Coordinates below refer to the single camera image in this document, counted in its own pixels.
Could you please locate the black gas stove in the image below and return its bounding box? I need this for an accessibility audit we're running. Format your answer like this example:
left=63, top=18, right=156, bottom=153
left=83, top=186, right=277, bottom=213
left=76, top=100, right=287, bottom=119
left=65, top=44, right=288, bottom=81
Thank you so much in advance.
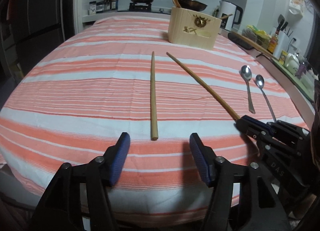
left=117, top=2, right=172, bottom=15

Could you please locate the wooden utensil holder box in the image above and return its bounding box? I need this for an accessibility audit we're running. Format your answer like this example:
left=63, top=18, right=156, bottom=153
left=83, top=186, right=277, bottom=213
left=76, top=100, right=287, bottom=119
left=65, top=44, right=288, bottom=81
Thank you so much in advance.
left=168, top=7, right=222, bottom=50

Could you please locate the wide-handled steel spoon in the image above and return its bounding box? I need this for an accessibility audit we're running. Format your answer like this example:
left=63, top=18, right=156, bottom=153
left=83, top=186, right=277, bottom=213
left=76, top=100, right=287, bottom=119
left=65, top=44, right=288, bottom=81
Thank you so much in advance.
left=240, top=65, right=255, bottom=114

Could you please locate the pink striped tablecloth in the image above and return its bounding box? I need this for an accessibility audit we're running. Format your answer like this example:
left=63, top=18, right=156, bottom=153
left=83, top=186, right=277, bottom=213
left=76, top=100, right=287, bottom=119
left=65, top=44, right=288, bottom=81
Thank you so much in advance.
left=1, top=15, right=305, bottom=227

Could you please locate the wooden cutting board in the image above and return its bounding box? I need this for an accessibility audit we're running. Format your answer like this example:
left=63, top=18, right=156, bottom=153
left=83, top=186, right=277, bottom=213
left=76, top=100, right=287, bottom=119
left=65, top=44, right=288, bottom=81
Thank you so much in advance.
left=227, top=32, right=275, bottom=59

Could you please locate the white knife holder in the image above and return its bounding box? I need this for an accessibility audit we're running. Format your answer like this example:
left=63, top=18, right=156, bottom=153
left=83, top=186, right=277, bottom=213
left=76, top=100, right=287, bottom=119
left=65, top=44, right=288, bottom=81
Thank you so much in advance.
left=273, top=30, right=290, bottom=60

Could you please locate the right hand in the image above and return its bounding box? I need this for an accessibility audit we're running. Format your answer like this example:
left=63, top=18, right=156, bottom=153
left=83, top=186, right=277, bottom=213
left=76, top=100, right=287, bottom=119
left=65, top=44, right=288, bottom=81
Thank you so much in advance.
left=311, top=89, right=320, bottom=169

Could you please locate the brown sauce bottle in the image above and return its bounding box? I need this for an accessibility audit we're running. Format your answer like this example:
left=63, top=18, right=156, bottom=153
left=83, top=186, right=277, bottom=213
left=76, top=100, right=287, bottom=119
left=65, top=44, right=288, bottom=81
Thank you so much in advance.
left=267, top=27, right=280, bottom=54

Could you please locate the white spice jar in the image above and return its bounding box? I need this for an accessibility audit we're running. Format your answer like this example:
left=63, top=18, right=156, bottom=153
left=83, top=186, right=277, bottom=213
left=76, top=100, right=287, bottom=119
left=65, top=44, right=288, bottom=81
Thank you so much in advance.
left=88, top=1, right=97, bottom=15

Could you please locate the white electric kettle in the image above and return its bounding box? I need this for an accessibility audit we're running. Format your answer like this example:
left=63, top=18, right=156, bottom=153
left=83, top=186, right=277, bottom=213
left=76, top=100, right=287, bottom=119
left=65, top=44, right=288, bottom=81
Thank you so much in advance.
left=217, top=1, right=244, bottom=32

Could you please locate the green mat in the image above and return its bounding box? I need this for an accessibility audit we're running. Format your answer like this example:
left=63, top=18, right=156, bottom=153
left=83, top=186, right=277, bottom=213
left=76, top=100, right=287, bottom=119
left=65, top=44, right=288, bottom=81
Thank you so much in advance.
left=271, top=58, right=314, bottom=102

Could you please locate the white teapot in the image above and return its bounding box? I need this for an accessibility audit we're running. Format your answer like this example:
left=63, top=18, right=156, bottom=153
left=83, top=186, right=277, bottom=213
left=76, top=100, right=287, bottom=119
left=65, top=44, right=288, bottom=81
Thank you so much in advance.
left=284, top=53, right=299, bottom=75

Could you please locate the yellow green snack bag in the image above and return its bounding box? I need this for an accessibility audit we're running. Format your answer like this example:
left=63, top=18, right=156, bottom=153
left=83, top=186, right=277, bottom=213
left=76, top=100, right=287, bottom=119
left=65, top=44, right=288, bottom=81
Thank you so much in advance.
left=242, top=25, right=271, bottom=49

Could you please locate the black wok with lid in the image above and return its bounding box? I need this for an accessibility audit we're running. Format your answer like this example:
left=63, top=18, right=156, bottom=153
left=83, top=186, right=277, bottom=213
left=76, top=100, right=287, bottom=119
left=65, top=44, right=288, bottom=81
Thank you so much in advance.
left=178, top=0, right=207, bottom=12

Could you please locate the chopstick in holder right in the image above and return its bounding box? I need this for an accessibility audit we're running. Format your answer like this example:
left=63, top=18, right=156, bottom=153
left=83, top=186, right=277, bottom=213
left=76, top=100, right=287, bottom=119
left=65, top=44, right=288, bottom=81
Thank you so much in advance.
left=220, top=14, right=233, bottom=20

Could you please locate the hanging paper bag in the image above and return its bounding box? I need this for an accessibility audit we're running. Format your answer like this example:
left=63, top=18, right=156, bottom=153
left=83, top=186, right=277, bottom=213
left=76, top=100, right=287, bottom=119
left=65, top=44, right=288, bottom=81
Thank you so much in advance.
left=289, top=0, right=305, bottom=16

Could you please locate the slim steel spoon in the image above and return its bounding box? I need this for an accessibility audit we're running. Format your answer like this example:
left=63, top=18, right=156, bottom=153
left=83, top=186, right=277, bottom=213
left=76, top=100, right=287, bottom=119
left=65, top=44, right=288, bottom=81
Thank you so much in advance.
left=255, top=74, right=277, bottom=122

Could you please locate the wooden chopstick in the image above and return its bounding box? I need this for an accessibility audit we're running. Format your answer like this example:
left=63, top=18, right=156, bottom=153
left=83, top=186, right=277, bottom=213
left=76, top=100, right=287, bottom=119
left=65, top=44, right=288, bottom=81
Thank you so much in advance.
left=150, top=52, right=158, bottom=141
left=166, top=52, right=240, bottom=121

